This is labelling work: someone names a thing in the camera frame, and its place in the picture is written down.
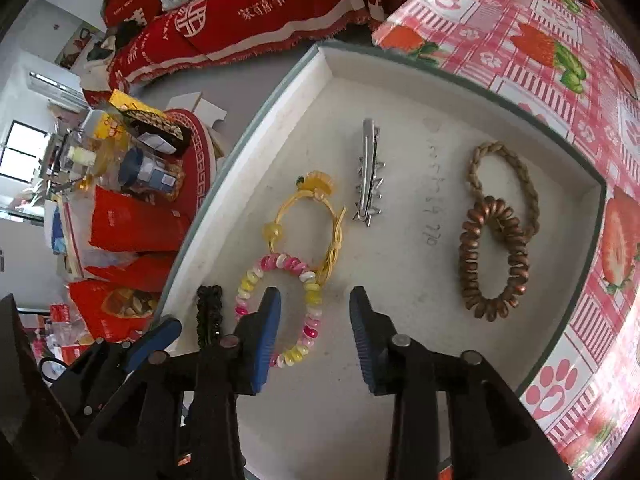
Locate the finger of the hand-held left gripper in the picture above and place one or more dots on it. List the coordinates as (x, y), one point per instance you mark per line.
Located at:
(152, 340)

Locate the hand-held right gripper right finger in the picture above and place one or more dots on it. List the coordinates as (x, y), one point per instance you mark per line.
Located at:
(362, 345)

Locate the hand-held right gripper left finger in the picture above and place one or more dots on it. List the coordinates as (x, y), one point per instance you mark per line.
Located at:
(265, 340)

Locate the white shallow tray box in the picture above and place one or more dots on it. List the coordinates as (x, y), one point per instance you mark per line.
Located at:
(410, 240)

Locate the silver metal hair clip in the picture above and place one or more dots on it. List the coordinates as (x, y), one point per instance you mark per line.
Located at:
(369, 175)

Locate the red snack bag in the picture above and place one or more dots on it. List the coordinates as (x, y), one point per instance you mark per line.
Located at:
(110, 307)
(135, 220)
(140, 270)

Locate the blue lidded jar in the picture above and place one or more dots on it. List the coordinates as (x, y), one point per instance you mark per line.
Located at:
(147, 172)

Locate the yellow liquid bottle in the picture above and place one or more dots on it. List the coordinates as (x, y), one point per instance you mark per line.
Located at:
(100, 162)

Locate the red round tin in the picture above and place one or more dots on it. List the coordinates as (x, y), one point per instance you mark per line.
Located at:
(197, 160)

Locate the dark patterned snack packet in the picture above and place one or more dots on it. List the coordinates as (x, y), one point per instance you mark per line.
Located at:
(160, 130)

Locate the white cardboard piece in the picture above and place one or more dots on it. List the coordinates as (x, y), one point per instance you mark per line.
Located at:
(200, 110)

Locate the yellow snack packet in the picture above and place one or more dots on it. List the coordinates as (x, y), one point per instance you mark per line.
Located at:
(132, 102)

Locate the white air conditioner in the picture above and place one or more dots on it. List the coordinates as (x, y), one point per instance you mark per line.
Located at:
(55, 87)

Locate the red printed blanket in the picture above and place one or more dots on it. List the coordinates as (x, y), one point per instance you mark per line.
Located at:
(235, 25)

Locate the strawberry print pink tablecloth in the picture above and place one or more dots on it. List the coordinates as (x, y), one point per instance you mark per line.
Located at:
(500, 25)

